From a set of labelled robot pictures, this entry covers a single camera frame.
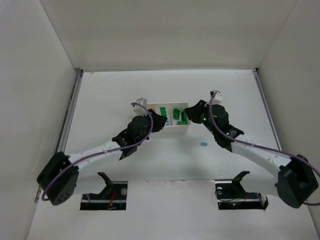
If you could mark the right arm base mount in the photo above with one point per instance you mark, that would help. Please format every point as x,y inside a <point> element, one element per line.
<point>231,195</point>

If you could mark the green square lego brick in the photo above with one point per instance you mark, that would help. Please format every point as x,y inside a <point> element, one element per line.
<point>176,114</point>

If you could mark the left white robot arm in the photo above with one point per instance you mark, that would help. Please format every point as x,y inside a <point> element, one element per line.
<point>59,177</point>

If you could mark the aluminium frame rail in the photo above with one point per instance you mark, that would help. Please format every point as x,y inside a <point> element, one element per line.
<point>265,133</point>
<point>68,117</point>

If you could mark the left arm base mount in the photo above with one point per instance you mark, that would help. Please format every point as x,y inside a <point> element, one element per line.
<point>113,197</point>

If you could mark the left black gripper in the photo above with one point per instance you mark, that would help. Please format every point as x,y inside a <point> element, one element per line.
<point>157,120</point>

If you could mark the green small lego brick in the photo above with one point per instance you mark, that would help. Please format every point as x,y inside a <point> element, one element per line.
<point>180,123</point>

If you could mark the white divided sorting tray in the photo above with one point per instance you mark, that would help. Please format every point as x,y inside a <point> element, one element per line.
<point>177,121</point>

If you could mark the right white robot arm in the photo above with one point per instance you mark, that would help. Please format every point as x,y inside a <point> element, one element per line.
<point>293,179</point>

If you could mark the left aluminium frame rail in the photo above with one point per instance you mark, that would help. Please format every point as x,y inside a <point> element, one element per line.
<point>68,117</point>

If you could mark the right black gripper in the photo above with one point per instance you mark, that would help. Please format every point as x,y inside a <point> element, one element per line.
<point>196,113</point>

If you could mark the green lego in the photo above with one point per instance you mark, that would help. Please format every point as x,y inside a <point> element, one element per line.
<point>184,117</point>

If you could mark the right aluminium frame rail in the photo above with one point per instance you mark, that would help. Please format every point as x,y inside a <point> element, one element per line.
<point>265,133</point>

